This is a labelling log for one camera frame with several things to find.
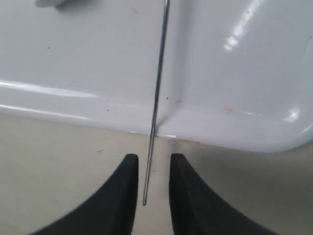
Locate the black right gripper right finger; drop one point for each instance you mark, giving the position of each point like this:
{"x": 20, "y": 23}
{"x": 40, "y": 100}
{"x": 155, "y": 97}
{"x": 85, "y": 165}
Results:
{"x": 196, "y": 209}

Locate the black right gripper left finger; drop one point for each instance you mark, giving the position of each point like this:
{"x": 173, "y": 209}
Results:
{"x": 109, "y": 211}

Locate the thin metal skewer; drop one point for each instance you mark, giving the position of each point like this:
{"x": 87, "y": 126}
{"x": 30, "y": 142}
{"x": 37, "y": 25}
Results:
{"x": 153, "y": 131}

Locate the white marshmallow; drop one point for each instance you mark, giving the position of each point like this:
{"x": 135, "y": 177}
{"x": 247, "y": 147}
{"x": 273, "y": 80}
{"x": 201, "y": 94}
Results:
{"x": 47, "y": 3}

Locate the white plastic tray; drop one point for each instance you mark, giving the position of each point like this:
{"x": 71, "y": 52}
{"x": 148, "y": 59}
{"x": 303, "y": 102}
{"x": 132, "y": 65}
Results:
{"x": 236, "y": 73}

